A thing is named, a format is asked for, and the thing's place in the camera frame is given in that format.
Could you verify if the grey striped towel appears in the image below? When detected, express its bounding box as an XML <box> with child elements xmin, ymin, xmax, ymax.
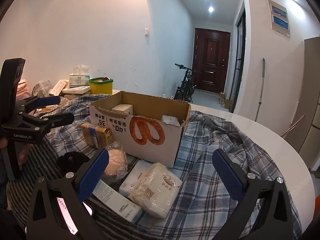
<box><xmin>6</xmin><ymin>130</ymin><xmax>150</xmax><ymax>240</ymax></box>

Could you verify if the clear plastic bag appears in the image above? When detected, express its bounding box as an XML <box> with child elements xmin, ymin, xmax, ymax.
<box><xmin>32</xmin><ymin>80</ymin><xmax>54</xmax><ymax>97</ymax></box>

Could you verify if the white cotton pad pack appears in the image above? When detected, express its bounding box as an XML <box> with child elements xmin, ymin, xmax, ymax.
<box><xmin>119</xmin><ymin>160</ymin><xmax>183</xmax><ymax>218</ymax></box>

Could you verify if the flat white mask box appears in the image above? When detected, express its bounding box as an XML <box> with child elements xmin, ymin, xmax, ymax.
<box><xmin>62</xmin><ymin>85</ymin><xmax>91</xmax><ymax>94</ymax></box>

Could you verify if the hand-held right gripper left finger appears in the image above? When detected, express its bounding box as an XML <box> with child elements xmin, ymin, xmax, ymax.
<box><xmin>27</xmin><ymin>148</ymin><xmax>110</xmax><ymax>240</ymax></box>

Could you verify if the grey refrigerator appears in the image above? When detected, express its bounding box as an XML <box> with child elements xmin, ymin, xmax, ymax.
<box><xmin>295</xmin><ymin>36</ymin><xmax>320</xmax><ymax>173</ymax></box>

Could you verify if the blue plaid cloth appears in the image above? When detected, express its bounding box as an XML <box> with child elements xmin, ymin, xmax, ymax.
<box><xmin>41</xmin><ymin>94</ymin><xmax>302</xmax><ymax>240</ymax></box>

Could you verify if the printed cardboard box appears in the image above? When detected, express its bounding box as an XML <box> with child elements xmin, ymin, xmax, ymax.
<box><xmin>89</xmin><ymin>91</ymin><xmax>192</xmax><ymax>168</ymax></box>

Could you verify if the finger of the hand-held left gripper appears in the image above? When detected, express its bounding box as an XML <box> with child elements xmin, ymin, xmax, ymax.
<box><xmin>19</xmin><ymin>112</ymin><xmax>75</xmax><ymax>137</ymax></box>
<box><xmin>15</xmin><ymin>95</ymin><xmax>62</xmax><ymax>117</ymax></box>

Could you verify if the gold box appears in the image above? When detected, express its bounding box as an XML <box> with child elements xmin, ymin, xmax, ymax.
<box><xmin>80</xmin><ymin>123</ymin><xmax>113</xmax><ymax>148</ymax></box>

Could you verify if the red and white stick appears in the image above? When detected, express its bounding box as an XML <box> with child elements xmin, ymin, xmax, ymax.
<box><xmin>280</xmin><ymin>115</ymin><xmax>305</xmax><ymax>137</ymax></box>

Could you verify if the beige printed box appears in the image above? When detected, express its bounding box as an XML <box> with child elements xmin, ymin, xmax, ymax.
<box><xmin>111</xmin><ymin>104</ymin><xmax>133</xmax><ymax>115</ymax></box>

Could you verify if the mop with grey pole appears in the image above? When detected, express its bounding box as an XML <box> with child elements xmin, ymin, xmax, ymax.
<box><xmin>254</xmin><ymin>58</ymin><xmax>265</xmax><ymax>122</ymax></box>

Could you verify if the white green tissue pack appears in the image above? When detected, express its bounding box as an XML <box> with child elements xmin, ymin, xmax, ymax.
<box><xmin>69</xmin><ymin>65</ymin><xmax>90</xmax><ymax>87</ymax></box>

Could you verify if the wall electric panel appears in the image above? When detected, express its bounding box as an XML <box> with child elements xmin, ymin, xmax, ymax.
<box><xmin>268</xmin><ymin>0</ymin><xmax>291</xmax><ymax>38</ymax></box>

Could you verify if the long white box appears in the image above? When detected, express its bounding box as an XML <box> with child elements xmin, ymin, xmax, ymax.
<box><xmin>49</xmin><ymin>79</ymin><xmax>68</xmax><ymax>96</ymax></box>

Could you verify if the person's left hand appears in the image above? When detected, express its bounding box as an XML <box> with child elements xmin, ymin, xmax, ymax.
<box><xmin>17</xmin><ymin>142</ymin><xmax>33</xmax><ymax>166</ymax></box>

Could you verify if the white box with teal print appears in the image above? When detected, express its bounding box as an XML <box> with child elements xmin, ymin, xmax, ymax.
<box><xmin>94</xmin><ymin>180</ymin><xmax>143</xmax><ymax>224</ymax></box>

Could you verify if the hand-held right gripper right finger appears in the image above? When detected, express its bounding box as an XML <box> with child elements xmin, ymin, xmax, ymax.
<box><xmin>212</xmin><ymin>148</ymin><xmax>293</xmax><ymax>240</ymax></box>

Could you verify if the black bicycle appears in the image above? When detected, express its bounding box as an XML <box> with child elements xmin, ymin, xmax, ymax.
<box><xmin>174</xmin><ymin>63</ymin><xmax>202</xmax><ymax>103</ymax></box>

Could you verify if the black pouch with pink pad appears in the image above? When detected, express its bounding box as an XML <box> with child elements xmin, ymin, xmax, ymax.
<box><xmin>56</xmin><ymin>152</ymin><xmax>90</xmax><ymax>178</ymax></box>

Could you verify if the yellow tub with green rim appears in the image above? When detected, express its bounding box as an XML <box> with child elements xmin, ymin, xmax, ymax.
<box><xmin>89</xmin><ymin>77</ymin><xmax>114</xmax><ymax>95</ymax></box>

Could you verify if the peach sponge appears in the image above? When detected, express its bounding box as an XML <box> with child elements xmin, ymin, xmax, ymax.
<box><xmin>104</xmin><ymin>141</ymin><xmax>128</xmax><ymax>180</ymax></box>

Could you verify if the black framed glass door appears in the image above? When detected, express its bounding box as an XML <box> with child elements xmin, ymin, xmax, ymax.
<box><xmin>229</xmin><ymin>1</ymin><xmax>247</xmax><ymax>113</ymax></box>

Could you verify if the dark red entrance door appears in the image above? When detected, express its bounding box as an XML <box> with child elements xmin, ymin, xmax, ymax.
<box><xmin>192</xmin><ymin>27</ymin><xmax>231</xmax><ymax>93</ymax></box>

